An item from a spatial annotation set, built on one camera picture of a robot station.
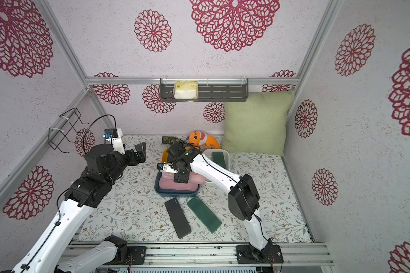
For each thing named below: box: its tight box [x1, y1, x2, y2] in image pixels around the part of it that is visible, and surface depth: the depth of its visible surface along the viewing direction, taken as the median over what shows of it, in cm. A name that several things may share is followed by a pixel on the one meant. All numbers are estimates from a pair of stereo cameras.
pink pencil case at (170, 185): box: [158, 176, 199, 191], surface depth 93 cm
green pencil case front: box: [187, 196, 223, 234], surface depth 86 cm
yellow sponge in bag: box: [172, 80, 199, 103], surface depth 92 cm
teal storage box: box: [154, 171, 200, 198], surface depth 93 cm
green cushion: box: [221, 89, 295, 157], surface depth 100 cm
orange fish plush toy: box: [185, 130, 221, 150], surface depth 112 cm
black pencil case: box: [164, 197, 192, 239], surface depth 85 cm
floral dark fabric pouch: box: [161, 135, 190, 147], surface depth 115 cm
